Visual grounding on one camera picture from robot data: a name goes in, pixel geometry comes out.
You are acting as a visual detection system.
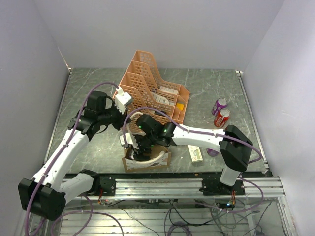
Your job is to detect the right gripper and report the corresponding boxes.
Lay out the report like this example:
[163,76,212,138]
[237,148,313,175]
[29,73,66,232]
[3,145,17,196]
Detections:
[130,132,158,164]

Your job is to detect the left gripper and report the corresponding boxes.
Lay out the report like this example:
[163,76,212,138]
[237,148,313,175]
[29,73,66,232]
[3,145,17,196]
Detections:
[98,100,131,130]

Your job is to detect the brown canvas tote bag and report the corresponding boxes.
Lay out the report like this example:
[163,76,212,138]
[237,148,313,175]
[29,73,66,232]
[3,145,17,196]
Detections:
[122,145,172,173]

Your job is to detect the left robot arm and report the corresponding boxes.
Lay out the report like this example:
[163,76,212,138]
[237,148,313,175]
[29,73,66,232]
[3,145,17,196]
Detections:
[18,88,132,221]

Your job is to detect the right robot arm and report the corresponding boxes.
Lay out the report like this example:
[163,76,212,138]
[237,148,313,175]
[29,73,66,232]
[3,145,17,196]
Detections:
[136,114,252,195]

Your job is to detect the white papers in organizer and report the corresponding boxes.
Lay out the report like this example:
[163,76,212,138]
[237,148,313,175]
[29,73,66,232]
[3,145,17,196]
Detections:
[151,86,179,106]

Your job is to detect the peach plastic file organizer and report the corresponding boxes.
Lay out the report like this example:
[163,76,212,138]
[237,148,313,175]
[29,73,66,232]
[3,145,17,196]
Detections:
[119,50,190,124]

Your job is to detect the white green cardboard box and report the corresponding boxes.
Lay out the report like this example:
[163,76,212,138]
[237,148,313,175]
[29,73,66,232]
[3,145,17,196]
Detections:
[188,145,203,163]

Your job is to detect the yellow sticky notes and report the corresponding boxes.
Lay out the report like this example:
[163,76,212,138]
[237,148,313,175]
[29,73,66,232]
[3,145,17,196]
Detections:
[176,103,185,111]

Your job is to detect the purple soda can front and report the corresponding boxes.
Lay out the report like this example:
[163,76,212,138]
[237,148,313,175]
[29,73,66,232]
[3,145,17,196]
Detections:
[207,148,219,157]

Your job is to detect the purple soda can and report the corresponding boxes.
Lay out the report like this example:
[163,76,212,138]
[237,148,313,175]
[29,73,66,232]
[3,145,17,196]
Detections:
[207,148,219,157]
[211,97,227,116]

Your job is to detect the red soda can rear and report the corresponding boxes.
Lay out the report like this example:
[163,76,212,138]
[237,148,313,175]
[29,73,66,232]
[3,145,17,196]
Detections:
[214,109,231,128]

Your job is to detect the purple soda can rear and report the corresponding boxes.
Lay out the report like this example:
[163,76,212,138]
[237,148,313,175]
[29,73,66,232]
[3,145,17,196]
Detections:
[211,97,227,116]

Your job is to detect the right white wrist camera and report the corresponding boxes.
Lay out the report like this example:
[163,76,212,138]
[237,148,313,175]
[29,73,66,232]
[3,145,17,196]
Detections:
[120,133,138,149]

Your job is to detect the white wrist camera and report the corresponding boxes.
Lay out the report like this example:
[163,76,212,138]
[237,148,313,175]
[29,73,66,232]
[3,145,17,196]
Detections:
[114,86,133,114]
[120,133,138,149]

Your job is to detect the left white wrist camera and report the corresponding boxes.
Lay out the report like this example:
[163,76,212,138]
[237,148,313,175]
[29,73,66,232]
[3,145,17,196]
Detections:
[114,86,133,114]

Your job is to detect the aluminium mounting rail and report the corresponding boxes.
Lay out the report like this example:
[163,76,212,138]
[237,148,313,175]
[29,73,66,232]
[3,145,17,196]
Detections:
[102,177,285,200]

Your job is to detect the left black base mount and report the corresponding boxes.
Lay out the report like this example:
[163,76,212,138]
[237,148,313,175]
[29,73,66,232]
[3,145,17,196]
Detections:
[95,174,116,197]

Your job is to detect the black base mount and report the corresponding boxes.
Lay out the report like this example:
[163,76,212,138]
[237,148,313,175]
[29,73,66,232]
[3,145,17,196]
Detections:
[199,178,245,196]
[95,174,116,197]

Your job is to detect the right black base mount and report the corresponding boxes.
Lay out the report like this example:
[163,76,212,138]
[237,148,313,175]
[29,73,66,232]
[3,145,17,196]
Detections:
[199,178,245,196]

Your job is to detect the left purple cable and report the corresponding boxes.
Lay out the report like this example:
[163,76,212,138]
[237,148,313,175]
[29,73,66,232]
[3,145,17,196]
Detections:
[24,82,121,236]

